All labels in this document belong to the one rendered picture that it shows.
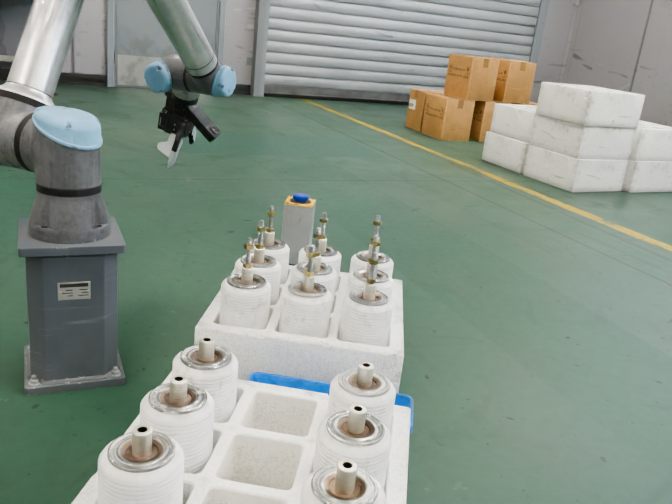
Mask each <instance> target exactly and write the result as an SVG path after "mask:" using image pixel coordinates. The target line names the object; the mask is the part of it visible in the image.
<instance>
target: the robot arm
mask: <svg viewBox="0 0 672 504"><path fill-rule="evenodd" d="M146 1H147V2H148V4H149V6H150V7H151V9H152V11H153V13H154V14H155V16H156V18H157V19H158V21H159V23H160V24H161V26H162V28H163V30H164V31H165V33H166V35H167V36H168V38H169V40H170V42H171V43H172V45H173V47H174V48H175V50H176V52H174V53H172V54H170V55H168V56H166V57H163V58H161V59H157V60H155V61H154V62H153V63H151V64H149V65H148V66H147V67H146V68H145V71H144V78H145V81H146V84H147V85H148V87H149V88H150V89H151V90H152V91H154V92H156V93H164V92H165V95H166V96H167V99H166V105H165V107H164V108H163V109H162V110H161V111H160V114H159V120H158V127H157V128H159V129H161V130H164V132H166V133H169V134H171V133H174V134H176V135H174V134H172V135H170V136H169V138H168V140H167V141H166V142H159V143H158V145H157V148H158V150H159V151H161V152H162V153H163V154H165V155H166V156H167V157H168V158H169V160H168V165H167V168H170V167H171V166H173V165H174V164H175V162H176V158H177V156H178V153H179V150H180V148H181V146H182V144H183V137H185V138H186V136H188V137H189V144H193V143H194V141H195V137H196V130H197V129H198V130H199V131H200V132H201V133H202V135H203V136H204V137H205V138H206V139H207V140H208V141H209V142H212V141H214V140H215V139H216V138H217V137H218V136H219V135H220V133H221V131H220V130H219V129H218V127H217V126H216V125H215V124H214V123H213V122H212V121H211V119H210V118H209V117H208V116H207V115H206V114H205V113H204V111H203V110H202V109H201V108H200V107H199V106H198V105H197V103H198V100H199V97H200V94H205V95H210V96H213V97H229V96H230V95H231V94H232V93H233V91H234V89H235V87H236V74H235V71H234V70H233V69H232V68H231V67H229V66H226V65H220V63H219V61H218V59H217V58H216V56H215V54H214V52H213V50H212V48H211V46H210V44H209V42H208V40H207V38H206V36H205V34H204V32H203V30H202V28H201V26H200V25H199V23H198V21H197V19H196V17H195V15H194V13H193V11H192V9H191V7H190V5H189V3H188V1H187V0H146ZM83 4H84V0H33V3H32V6H31V9H30V12H29V15H28V18H27V21H26V24H25V27H24V30H23V33H22V36H21V39H20V42H19V45H18V48H17V51H16V54H15V57H14V60H13V63H12V66H11V69H10V72H9V75H8V78H7V81H6V83H5V84H3V85H0V165H1V166H10V167H14V168H18V169H22V170H26V171H30V172H34V173H36V196H35V199H34V203H33V206H32V209H31V212H30V215H29V218H28V223H27V225H28V235H29V236H30V237H32V238H34V239H36V240H39V241H43V242H47V243H55V244H83V243H90V242H95V241H99V240H102V239H104V238H106V237H108V236H109V235H110V234H111V219H110V216H109V214H108V211H107V208H106V205H105V202H104V199H103V196H102V153H101V145H102V143H103V139H102V136H101V125H100V122H99V120H98V119H97V118H96V117H95V116H93V115H92V114H90V113H88V112H85V111H82V110H79V109H75V108H66V107H63V106H55V105H54V103H53V101H52V98H53V95H54V92H55V89H56V86H57V83H58V80H59V77H60V74H61V71H62V68H63V65H64V62H65V59H66V55H67V52H68V49H69V46H70V43H71V40H72V37H73V34H74V31H75V28H76V25H77V22H78V19H79V16H80V13H81V10H82V7H83ZM166 110H167V111H166ZM160 118H161V123H160Z"/></svg>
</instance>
